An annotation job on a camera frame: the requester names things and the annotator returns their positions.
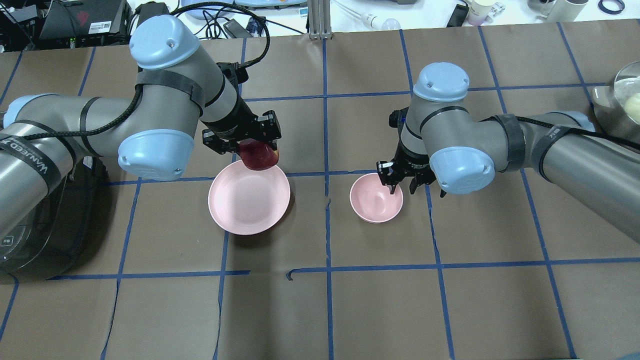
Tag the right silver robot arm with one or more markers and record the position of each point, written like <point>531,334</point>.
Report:
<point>440,142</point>

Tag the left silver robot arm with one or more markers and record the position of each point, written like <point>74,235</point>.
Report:
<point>152,135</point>

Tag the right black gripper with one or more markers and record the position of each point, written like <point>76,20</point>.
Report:
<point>410,162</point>

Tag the steel bowl with ball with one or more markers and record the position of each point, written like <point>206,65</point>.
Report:
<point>616,104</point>

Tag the aluminium frame post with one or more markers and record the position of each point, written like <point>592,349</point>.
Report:
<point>318,18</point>

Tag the black computer box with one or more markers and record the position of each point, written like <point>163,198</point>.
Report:
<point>85,23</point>

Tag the pink plate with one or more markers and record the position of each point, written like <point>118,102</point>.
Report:
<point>247,202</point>

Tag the pink bowl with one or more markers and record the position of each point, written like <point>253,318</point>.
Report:
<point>372,201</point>

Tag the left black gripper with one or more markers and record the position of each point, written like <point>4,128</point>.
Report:
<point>239,126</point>

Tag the red apple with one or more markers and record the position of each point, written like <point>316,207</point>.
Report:
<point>257,155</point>

